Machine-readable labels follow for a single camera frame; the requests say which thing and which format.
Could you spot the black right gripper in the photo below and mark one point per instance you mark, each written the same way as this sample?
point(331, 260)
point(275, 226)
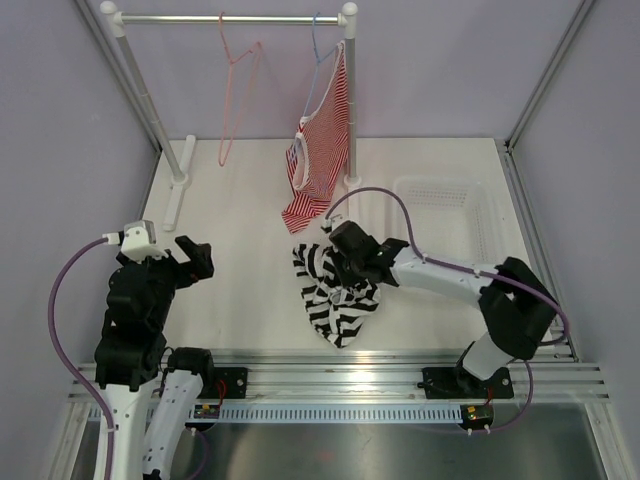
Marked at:
point(347, 280)

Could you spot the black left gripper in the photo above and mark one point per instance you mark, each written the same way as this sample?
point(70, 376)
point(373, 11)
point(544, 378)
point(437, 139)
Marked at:
point(200, 266)

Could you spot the black white striped tank top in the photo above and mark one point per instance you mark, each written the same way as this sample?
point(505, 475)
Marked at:
point(335, 311)

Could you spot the pink wire hanger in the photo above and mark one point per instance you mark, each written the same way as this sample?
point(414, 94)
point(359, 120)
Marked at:
point(231, 124)

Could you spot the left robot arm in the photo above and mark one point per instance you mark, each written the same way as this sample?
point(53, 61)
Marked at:
point(146, 394)

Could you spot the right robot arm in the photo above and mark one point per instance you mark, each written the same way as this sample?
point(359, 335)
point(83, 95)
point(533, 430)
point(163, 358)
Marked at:
point(516, 307)

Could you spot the red white striped tank top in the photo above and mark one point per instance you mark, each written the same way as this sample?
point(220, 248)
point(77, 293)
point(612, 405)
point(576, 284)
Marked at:
point(319, 151)

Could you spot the white plastic basket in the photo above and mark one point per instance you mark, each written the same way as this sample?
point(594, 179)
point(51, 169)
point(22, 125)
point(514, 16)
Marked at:
point(451, 217)

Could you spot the white and silver clothes rack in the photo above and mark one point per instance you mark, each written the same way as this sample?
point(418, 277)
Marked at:
point(348, 182)

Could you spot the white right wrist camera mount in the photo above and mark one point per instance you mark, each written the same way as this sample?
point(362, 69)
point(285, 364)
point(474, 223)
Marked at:
point(330, 223)

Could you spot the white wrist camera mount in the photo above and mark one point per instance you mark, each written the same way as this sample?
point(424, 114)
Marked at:
point(137, 242)
point(330, 223)

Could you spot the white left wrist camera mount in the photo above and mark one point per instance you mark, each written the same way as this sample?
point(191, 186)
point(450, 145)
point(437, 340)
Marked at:
point(137, 242)

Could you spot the aluminium mounting rail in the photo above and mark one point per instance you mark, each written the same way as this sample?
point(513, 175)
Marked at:
point(390, 376)

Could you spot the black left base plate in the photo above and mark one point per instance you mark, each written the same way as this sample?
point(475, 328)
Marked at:
point(231, 381)

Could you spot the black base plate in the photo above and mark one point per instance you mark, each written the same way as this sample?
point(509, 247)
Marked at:
point(231, 381)
point(446, 383)

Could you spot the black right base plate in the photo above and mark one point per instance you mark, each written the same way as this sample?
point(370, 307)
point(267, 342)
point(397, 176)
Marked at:
point(446, 383)

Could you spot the white slotted cable duct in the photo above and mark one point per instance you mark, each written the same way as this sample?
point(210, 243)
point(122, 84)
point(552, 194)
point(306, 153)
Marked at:
point(245, 413)

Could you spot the blue wire hanger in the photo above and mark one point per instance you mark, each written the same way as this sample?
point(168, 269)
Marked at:
point(319, 60)

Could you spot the left aluminium frame post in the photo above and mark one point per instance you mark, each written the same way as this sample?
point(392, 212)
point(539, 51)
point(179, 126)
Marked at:
point(117, 72)

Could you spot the aluminium frame post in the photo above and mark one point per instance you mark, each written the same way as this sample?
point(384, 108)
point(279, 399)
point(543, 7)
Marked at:
point(550, 71)
point(117, 72)

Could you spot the right aluminium frame post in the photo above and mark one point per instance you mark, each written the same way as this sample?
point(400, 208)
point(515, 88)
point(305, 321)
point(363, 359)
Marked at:
point(550, 71)

